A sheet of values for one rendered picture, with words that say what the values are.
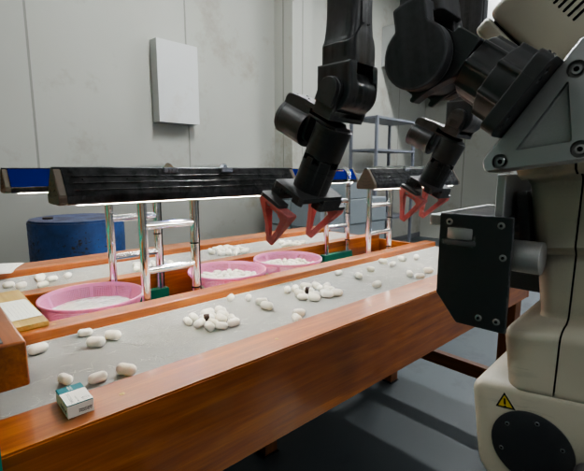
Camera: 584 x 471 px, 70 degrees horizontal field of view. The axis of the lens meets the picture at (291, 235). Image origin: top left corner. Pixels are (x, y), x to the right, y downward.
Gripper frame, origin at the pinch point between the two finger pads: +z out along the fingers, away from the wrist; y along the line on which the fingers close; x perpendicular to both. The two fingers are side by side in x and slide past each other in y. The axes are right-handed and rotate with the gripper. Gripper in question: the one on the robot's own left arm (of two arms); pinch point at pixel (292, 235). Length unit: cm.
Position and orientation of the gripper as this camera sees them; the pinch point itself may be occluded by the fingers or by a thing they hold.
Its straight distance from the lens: 71.0
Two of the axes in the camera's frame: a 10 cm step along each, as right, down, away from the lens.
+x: 6.5, 5.4, -5.4
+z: -3.3, 8.3, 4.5
